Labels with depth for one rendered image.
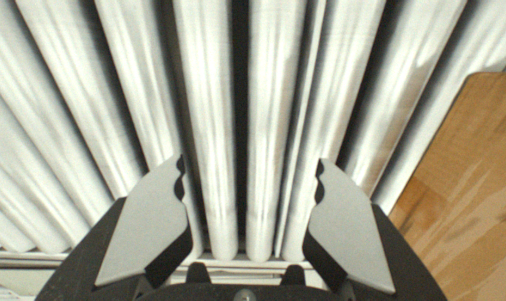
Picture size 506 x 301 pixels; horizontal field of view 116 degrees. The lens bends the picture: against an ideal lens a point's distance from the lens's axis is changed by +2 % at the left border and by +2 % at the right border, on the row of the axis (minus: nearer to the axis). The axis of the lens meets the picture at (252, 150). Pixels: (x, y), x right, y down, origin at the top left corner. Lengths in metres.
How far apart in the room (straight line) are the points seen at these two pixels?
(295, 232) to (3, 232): 0.49
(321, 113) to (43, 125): 0.30
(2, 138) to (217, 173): 0.25
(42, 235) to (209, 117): 0.38
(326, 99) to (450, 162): 0.14
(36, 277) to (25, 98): 0.43
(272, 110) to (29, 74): 0.24
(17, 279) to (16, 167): 0.35
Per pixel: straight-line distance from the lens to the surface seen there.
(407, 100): 0.22
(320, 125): 0.19
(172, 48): 0.32
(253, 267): 0.39
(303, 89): 0.18
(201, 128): 0.18
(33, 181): 0.37
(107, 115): 0.24
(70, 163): 0.30
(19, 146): 0.35
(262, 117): 0.17
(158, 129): 0.20
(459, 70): 0.26
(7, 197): 0.43
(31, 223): 0.46
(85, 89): 0.23
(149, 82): 0.19
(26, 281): 0.66
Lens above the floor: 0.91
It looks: 61 degrees down
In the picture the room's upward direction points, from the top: 179 degrees counter-clockwise
